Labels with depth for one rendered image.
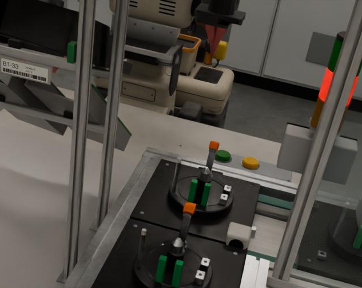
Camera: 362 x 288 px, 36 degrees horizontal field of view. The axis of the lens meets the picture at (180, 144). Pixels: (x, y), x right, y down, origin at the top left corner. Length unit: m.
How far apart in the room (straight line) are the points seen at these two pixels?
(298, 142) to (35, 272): 0.57
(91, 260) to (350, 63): 0.56
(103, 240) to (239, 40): 3.25
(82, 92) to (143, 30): 0.94
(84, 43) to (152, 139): 0.79
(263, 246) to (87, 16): 0.62
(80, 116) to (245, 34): 3.32
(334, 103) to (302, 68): 3.33
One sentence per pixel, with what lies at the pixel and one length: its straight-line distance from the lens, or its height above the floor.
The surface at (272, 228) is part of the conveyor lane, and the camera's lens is 1.26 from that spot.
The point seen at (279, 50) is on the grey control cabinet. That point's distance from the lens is 4.18.
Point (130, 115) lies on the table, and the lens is 1.72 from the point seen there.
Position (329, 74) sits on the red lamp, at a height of 1.35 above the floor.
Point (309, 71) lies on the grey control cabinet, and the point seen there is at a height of 0.24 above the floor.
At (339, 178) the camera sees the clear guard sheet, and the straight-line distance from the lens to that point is 0.95.
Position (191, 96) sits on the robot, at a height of 0.76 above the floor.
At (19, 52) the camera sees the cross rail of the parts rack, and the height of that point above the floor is 1.31.
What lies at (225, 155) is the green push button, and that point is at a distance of 1.37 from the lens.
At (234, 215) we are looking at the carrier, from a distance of 1.17.
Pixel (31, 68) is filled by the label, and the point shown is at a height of 1.29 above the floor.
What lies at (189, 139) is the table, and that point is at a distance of 1.63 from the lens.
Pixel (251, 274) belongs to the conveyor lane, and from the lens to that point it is 1.06.
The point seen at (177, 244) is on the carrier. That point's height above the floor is 1.04.
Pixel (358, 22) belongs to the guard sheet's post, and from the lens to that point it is 0.84.
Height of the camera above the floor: 1.65
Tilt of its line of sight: 30 degrees down
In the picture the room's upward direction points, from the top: 10 degrees clockwise
